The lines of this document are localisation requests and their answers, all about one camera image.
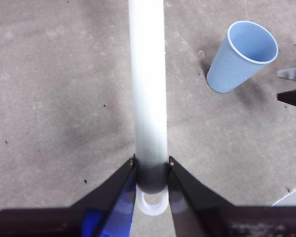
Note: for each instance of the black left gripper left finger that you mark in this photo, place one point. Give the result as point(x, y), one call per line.
point(93, 217)

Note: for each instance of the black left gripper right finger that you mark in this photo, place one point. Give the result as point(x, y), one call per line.
point(202, 217)

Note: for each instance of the blue ribbed plastic cup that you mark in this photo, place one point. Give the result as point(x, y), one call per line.
point(233, 66)

